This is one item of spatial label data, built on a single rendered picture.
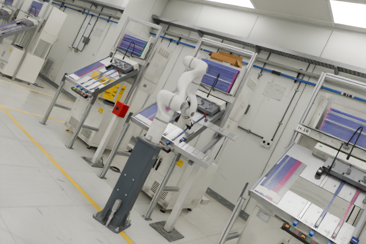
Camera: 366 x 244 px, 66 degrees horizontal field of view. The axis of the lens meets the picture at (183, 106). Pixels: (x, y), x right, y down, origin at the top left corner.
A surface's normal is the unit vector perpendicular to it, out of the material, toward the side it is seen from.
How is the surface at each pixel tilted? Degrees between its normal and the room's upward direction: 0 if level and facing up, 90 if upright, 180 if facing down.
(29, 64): 90
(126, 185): 90
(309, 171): 44
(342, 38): 90
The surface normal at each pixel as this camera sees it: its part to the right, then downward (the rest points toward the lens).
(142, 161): -0.26, -0.12
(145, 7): 0.72, 0.36
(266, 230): -0.54, -0.25
